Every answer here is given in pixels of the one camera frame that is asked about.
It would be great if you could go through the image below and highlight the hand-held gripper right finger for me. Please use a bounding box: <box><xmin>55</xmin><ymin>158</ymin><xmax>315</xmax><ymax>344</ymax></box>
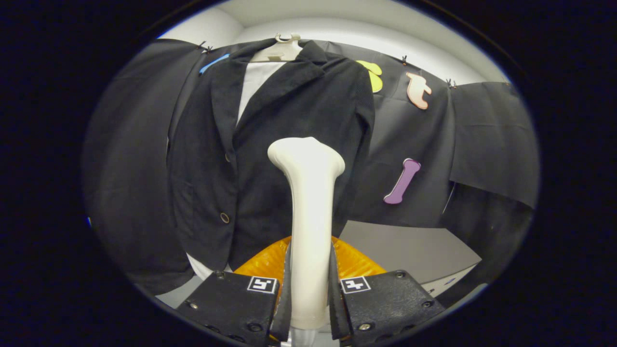
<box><xmin>329</xmin><ymin>236</ymin><xmax>445</xmax><ymax>346</ymax></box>

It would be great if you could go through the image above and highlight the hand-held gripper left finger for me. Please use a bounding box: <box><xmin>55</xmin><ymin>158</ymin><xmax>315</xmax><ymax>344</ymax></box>
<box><xmin>175</xmin><ymin>236</ymin><xmax>294</xmax><ymax>346</ymax></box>

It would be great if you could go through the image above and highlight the white garment steamer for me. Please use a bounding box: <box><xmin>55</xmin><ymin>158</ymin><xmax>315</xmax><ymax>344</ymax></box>
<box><xmin>267</xmin><ymin>137</ymin><xmax>346</xmax><ymax>347</ymax></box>

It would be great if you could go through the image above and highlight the black suit jacket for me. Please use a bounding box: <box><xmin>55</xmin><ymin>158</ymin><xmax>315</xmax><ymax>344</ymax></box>
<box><xmin>166</xmin><ymin>39</ymin><xmax>376</xmax><ymax>273</ymax></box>

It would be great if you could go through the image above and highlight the grey cabinet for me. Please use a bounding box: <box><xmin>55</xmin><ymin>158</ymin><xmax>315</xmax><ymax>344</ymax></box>
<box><xmin>337</xmin><ymin>220</ymin><xmax>483</xmax><ymax>297</ymax></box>

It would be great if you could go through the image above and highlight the black backdrop cloth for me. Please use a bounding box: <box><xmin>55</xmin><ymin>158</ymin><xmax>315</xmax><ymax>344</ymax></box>
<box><xmin>82</xmin><ymin>39</ymin><xmax>539</xmax><ymax>309</ymax></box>

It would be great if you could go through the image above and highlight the white plastic hanger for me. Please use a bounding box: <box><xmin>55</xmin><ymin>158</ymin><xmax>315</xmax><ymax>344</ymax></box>
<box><xmin>251</xmin><ymin>33</ymin><xmax>303</xmax><ymax>63</ymax></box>

